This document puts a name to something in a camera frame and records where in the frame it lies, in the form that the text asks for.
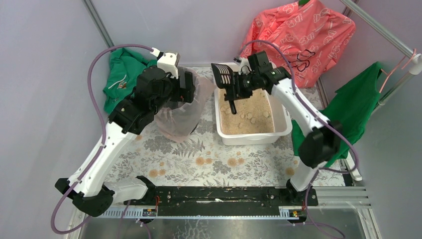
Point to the beige cat litter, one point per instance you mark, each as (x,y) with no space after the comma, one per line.
(253,114)

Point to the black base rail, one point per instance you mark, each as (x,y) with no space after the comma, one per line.
(194,201)

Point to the green shirt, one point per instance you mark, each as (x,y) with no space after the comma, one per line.
(354,102)
(124,67)

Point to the black litter scoop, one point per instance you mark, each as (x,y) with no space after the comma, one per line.
(223,76)

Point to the black trash bin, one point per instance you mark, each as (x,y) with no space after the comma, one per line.
(184,112)

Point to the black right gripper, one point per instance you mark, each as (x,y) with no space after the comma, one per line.
(238,83)

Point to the pink patterned garment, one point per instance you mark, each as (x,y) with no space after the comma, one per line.
(310,38)

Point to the white litter box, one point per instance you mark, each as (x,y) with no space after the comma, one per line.
(281,122)

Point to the metal clothes rack bar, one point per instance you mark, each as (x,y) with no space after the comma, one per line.
(414,58)

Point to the pink plastic bin liner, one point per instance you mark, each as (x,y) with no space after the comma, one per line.
(184,112)

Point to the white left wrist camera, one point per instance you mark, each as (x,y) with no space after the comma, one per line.
(168,62)

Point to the green shirt back left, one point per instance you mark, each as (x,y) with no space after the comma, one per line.
(124,67)

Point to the green shirt on right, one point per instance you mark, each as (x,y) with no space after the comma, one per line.
(354,102)

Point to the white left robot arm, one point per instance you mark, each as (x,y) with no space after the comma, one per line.
(87,187)

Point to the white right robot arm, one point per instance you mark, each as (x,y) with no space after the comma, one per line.
(322,136)

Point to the floral table mat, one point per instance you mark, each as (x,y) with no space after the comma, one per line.
(203,159)

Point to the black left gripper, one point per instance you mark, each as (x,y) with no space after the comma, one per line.
(187,87)

